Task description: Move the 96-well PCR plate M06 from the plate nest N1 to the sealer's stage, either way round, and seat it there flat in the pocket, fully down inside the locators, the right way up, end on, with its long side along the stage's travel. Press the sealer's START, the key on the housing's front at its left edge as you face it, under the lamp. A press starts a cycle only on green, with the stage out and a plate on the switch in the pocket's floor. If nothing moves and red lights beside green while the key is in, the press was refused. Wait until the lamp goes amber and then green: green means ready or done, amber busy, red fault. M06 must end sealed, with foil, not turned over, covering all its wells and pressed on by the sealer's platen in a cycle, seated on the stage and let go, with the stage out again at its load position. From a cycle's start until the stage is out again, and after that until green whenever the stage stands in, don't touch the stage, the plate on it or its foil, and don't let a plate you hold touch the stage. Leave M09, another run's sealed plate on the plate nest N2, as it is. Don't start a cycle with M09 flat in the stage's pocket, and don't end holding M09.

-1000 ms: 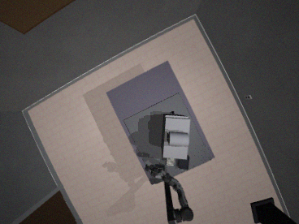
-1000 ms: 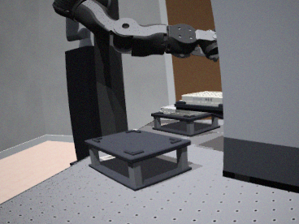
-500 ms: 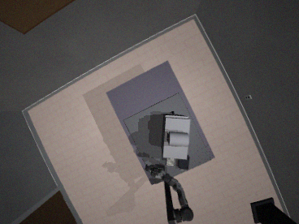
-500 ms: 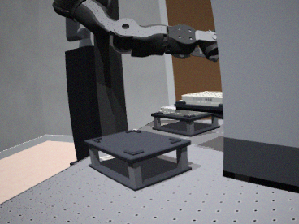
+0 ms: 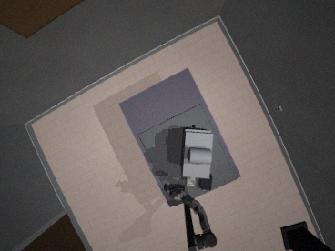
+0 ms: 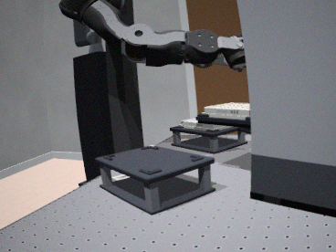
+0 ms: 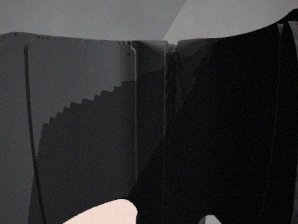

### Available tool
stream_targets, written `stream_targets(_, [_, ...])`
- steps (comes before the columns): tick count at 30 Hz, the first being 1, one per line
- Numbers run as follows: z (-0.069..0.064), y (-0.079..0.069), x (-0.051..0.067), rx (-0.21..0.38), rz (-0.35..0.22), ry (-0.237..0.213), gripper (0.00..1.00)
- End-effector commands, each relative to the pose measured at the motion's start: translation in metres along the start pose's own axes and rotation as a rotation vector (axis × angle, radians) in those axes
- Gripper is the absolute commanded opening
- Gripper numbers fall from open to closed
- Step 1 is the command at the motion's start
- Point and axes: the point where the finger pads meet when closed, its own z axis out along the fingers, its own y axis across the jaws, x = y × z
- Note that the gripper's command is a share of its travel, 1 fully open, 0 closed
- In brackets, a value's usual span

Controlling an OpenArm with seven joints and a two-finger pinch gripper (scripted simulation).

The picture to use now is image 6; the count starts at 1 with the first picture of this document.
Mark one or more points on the white label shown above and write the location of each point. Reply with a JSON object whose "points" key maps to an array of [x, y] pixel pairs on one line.
{"points": [[120, 177]]}

